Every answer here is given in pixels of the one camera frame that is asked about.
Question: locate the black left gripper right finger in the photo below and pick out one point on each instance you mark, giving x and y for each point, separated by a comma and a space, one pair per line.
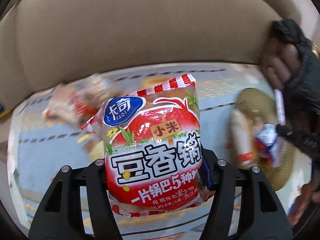
261, 213

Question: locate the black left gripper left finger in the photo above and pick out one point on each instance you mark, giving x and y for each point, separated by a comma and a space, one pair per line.
59, 215

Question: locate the red rice crust snack bag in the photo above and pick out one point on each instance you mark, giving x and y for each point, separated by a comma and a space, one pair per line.
152, 148

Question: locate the yellow nut snack packet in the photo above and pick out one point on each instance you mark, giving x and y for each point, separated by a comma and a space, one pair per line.
92, 145

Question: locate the white mouthwash stick sachet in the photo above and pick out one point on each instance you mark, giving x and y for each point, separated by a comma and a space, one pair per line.
280, 107

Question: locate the right hand in black glove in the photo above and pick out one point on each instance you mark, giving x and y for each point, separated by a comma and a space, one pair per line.
290, 64

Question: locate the blue white snack packet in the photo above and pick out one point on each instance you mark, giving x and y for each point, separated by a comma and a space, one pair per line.
268, 143

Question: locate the large beige snack package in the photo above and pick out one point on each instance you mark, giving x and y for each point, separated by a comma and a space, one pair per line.
243, 142

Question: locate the woven golden basket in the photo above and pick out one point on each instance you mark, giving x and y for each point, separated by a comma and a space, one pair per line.
259, 108

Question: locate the red clear cracker packet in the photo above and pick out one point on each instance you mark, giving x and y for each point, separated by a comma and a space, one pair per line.
76, 102

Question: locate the beige sofa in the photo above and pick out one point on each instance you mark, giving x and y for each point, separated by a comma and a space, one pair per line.
46, 42

